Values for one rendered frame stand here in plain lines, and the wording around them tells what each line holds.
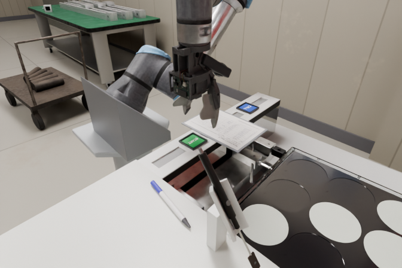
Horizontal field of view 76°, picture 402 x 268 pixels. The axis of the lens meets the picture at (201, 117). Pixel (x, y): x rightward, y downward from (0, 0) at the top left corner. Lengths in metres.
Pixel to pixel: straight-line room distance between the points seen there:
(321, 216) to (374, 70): 1.85
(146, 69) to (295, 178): 0.59
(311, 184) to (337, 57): 1.83
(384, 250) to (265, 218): 0.22
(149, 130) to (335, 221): 0.58
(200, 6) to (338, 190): 0.53
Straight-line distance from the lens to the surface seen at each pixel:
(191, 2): 0.54
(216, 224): 0.41
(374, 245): 0.65
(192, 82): 0.56
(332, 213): 0.66
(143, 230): 0.50
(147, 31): 3.65
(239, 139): 0.71
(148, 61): 0.94
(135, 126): 0.83
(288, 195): 0.67
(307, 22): 2.50
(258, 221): 0.60
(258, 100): 0.94
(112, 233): 0.51
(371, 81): 2.41
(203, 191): 0.67
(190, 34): 0.55
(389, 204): 0.75
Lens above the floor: 1.36
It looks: 30 degrees down
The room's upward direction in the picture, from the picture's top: straight up
